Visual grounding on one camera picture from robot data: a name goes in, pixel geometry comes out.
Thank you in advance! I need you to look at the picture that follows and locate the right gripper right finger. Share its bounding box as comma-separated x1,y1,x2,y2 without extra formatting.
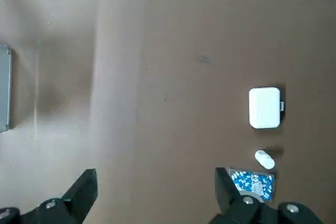
208,166,326,224

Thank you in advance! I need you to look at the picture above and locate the white rectangular plastic box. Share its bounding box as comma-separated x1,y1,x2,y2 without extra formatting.
248,87,285,130

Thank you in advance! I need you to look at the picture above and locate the small white bottle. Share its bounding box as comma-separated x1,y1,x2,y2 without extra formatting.
254,150,276,169

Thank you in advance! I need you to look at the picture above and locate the silver aluminium medical kit case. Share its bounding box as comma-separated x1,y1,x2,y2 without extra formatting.
0,43,13,133

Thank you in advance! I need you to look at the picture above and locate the bag of blue white capsules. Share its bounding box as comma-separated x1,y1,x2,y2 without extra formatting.
227,168,277,200

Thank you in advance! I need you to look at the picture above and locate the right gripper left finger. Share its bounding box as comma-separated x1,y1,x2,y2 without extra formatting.
0,167,99,224

